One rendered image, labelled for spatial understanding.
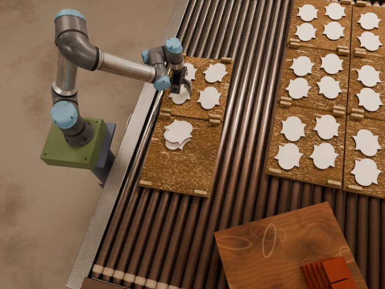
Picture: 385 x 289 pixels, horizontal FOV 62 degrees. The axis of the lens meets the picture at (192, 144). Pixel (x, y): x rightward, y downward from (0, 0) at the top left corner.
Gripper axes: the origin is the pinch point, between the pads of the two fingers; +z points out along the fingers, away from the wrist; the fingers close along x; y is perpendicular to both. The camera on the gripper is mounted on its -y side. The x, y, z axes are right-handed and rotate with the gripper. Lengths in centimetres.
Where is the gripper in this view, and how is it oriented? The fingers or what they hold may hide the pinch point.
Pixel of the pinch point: (180, 92)
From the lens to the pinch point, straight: 179.9
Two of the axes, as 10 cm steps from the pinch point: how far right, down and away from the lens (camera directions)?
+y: 1.9, -8.7, 4.5
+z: 0.8, 4.7, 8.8
